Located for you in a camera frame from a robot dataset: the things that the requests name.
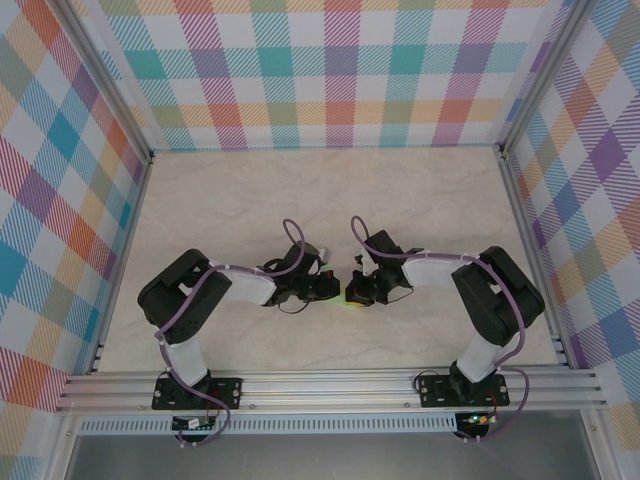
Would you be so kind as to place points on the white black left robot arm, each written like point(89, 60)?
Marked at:
point(185, 355)

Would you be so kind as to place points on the aluminium side rail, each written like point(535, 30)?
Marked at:
point(125, 260)
point(525, 225)

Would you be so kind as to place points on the aluminium frame post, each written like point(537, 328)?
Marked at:
point(105, 85)
point(545, 85)

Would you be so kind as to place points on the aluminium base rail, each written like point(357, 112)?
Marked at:
point(325, 390)

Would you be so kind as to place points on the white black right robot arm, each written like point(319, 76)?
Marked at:
point(480, 355)

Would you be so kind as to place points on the grey metal sheet panel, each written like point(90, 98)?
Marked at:
point(320, 457)

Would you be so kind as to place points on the small circuit board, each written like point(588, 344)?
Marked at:
point(190, 424)
point(475, 419)

